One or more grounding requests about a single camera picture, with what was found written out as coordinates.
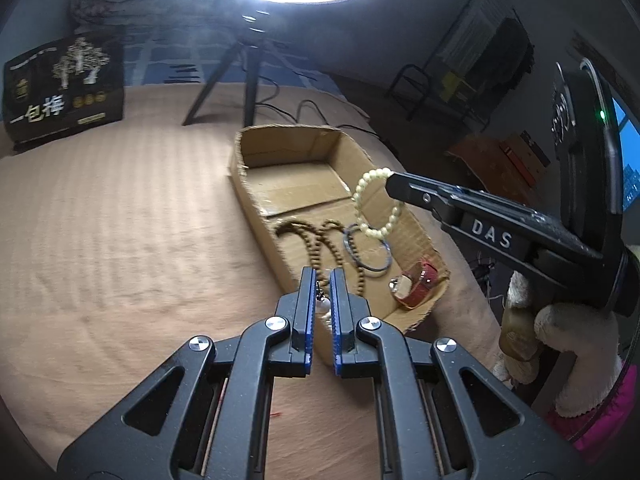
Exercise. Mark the person's right hand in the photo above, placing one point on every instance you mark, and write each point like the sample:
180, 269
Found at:
590, 345

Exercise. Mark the black tripod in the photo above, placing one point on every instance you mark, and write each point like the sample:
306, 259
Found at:
252, 80

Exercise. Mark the black clothes rack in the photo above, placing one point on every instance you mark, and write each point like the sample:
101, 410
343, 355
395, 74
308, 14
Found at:
400, 80

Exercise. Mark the rolled patterned quilt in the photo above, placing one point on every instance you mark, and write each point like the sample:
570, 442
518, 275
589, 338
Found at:
110, 5

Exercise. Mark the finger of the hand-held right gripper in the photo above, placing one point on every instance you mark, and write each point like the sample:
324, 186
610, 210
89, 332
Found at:
480, 225

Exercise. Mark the cardboard box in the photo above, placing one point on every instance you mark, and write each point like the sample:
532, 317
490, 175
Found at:
295, 180

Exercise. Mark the blue patterned blanket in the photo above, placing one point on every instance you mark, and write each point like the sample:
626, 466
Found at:
165, 60

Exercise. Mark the yellow box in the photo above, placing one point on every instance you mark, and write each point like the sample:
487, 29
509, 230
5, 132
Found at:
457, 87

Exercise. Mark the striped white cloth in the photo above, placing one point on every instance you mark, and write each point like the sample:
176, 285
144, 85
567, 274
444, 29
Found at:
475, 25

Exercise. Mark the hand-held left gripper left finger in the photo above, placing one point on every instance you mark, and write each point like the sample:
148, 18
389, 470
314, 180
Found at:
308, 320

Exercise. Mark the black printed gift box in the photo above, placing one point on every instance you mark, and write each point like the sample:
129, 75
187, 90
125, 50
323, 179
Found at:
60, 110

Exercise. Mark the beige blanket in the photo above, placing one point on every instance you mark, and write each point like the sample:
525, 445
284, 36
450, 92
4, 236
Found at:
125, 210

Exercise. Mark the dark metal bangle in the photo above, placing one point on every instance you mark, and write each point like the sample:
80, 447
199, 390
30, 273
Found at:
375, 273

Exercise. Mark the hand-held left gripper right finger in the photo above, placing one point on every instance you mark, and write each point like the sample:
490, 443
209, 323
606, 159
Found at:
337, 320

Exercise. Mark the dark hanging clothes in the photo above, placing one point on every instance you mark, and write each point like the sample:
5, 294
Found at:
505, 50

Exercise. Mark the red-brown box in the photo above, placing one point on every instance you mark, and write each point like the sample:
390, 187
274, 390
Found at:
525, 155

